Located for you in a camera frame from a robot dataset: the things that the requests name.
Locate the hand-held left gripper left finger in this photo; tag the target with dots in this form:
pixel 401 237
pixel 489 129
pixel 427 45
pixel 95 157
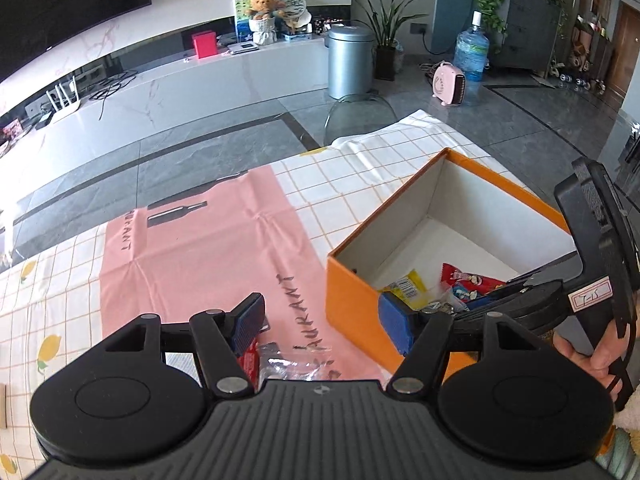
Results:
pixel 248 322

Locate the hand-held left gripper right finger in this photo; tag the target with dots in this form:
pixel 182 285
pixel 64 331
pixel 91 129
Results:
pixel 395 325

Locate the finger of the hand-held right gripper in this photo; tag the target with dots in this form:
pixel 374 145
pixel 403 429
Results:
pixel 542 305
pixel 542 272

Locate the narrow red snack bar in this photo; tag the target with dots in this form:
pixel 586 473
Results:
pixel 248 360

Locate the yellow snack packet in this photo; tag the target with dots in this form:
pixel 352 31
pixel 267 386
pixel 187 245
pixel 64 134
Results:
pixel 407 287

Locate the orange cardboard box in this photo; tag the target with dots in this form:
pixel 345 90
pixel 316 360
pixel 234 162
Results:
pixel 360 285

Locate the clear silver snack packet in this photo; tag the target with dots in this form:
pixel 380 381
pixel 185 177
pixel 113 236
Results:
pixel 295 365

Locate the large red snack packet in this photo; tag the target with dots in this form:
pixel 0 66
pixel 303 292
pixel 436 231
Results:
pixel 465 277

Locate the person's right hand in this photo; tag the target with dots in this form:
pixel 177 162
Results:
pixel 597 365

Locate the pink placemat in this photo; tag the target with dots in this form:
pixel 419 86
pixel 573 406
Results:
pixel 200 260

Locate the brown door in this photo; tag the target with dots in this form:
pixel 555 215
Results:
pixel 627 50

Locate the pink heater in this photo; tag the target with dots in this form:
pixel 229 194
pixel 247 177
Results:
pixel 447 85

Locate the clear plastic chair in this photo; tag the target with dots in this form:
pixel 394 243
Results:
pixel 357 117

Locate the blue water jug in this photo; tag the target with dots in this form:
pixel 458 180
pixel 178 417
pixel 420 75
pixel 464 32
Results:
pixel 470 60

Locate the dark grey cabinet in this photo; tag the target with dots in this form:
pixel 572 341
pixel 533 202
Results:
pixel 530 25

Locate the white marble television cabinet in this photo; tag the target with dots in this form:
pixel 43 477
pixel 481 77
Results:
pixel 200 90

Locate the silver trash can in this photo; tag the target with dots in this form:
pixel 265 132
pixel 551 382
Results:
pixel 350 62

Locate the white flat scale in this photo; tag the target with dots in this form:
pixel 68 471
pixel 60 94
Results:
pixel 243 47

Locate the red cube box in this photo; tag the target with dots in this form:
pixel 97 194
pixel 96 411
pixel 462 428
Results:
pixel 205 45

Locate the white router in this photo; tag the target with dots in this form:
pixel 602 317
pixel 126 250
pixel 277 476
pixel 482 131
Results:
pixel 67 105

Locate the potted long-leaf plant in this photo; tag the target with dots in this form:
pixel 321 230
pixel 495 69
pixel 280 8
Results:
pixel 385 25

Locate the picture card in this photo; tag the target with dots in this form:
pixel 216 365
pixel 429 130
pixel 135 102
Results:
pixel 241 20

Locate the teddy bear bouquet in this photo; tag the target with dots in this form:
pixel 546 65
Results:
pixel 262 20

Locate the round paper fan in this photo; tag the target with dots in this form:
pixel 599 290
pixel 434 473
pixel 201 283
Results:
pixel 294 7

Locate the black television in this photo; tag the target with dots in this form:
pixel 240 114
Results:
pixel 65 5

